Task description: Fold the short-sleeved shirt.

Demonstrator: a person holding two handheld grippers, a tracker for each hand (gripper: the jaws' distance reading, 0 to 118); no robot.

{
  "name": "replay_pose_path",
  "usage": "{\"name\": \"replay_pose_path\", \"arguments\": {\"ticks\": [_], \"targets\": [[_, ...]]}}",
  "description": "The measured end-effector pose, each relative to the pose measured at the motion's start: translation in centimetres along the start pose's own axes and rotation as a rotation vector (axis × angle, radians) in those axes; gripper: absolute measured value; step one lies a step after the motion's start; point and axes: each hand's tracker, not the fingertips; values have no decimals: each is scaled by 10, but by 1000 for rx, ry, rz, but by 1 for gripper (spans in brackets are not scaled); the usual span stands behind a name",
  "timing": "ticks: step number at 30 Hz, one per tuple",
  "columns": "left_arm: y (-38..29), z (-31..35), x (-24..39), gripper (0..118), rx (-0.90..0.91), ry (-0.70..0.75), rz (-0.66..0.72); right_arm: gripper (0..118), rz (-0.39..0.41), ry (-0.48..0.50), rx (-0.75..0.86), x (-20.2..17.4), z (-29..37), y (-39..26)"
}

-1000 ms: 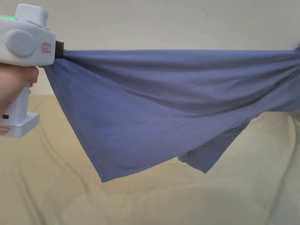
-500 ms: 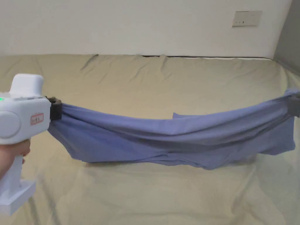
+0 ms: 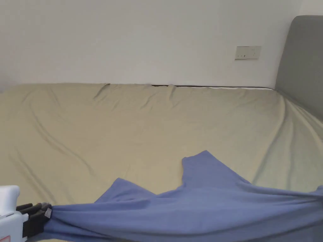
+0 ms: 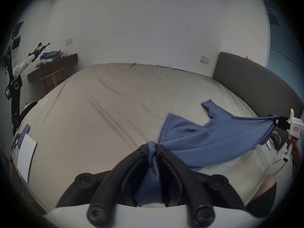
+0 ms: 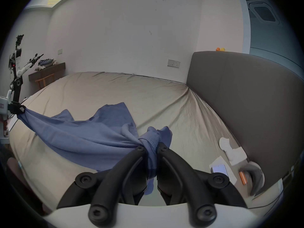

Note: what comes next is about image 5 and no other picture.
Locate grey padded headboard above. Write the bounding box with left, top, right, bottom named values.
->
left=186, top=51, right=304, bottom=197

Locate wooden table with clothes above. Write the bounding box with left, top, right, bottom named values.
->
left=28, top=58, right=66, bottom=89

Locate white folded cloth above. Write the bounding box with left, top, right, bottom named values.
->
left=219, top=137, right=247, bottom=167

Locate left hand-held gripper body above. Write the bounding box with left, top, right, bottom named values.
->
left=0, top=89, right=13, bottom=139

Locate blue knit garment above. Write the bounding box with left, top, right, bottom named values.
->
left=18, top=102, right=173, bottom=196

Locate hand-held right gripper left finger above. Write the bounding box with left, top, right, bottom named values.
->
left=57, top=146, right=149, bottom=223

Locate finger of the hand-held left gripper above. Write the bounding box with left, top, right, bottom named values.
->
left=9, top=101, right=26, bottom=115

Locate white paper sheet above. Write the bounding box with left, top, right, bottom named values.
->
left=209, top=156, right=238, bottom=185

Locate grey hand controller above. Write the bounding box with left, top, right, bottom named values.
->
left=240, top=161, right=265, bottom=197

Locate bed with beige sheet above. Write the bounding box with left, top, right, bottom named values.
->
left=9, top=71, right=285, bottom=209

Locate black and white robot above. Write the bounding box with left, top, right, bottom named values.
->
left=9, top=34, right=44, bottom=104

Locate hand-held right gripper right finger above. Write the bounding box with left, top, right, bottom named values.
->
left=156, top=143, right=247, bottom=223

